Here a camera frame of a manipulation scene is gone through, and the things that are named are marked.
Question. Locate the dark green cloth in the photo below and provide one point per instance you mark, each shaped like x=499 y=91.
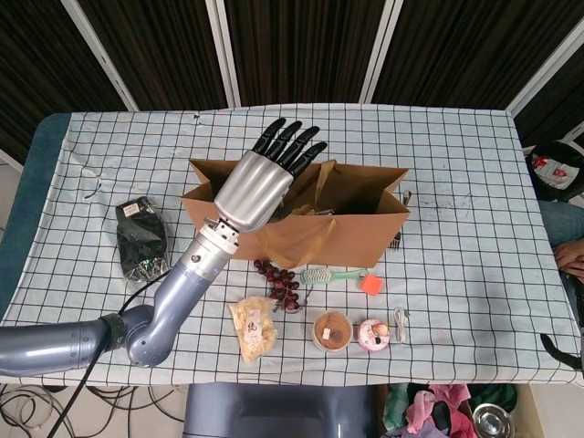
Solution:
x=495 y=394

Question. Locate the pale snack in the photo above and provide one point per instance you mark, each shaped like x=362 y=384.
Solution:
x=253 y=328

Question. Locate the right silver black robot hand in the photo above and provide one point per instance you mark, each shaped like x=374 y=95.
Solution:
x=566 y=358

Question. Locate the dark grey robot torso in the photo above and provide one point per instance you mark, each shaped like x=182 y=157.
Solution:
x=274 y=410

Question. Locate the orange cube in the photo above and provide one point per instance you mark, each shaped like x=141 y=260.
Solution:
x=372 y=285

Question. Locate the seated person in jeans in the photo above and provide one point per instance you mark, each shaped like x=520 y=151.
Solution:
x=566 y=223

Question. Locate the brown paper bag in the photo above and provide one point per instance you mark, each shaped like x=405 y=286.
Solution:
x=347 y=237

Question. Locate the white partition frame post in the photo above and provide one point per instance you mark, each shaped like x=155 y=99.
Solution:
x=381 y=50
x=222 y=50
x=102 y=55
x=543 y=68

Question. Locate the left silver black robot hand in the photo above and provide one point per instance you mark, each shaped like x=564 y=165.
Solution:
x=253 y=191

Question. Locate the steel bowl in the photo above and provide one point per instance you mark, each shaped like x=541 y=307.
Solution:
x=493 y=422

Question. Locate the cardboard box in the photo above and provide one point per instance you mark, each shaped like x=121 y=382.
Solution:
x=527 y=410

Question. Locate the black item in clear packet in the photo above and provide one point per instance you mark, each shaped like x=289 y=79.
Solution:
x=139 y=237

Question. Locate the blue table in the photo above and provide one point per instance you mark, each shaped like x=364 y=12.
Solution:
x=27 y=182

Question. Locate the metal fork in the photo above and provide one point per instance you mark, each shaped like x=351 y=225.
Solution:
x=407 y=197

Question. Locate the brown round cup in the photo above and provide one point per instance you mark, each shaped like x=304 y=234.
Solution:
x=332 y=332

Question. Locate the green patterned cloth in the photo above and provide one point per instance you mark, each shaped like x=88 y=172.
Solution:
x=394 y=401

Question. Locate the pink cloth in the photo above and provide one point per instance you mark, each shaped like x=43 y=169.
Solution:
x=438 y=397

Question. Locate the grey cloth with red marks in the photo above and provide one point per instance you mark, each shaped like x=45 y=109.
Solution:
x=556 y=155

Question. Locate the green brush white bristles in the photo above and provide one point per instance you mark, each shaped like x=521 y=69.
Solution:
x=315 y=276

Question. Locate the purple grape bunch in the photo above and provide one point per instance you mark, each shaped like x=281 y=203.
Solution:
x=280 y=285

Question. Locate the pink frosted donut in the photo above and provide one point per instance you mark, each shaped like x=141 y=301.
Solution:
x=372 y=337

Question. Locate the bread bun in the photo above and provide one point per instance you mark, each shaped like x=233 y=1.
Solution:
x=326 y=211

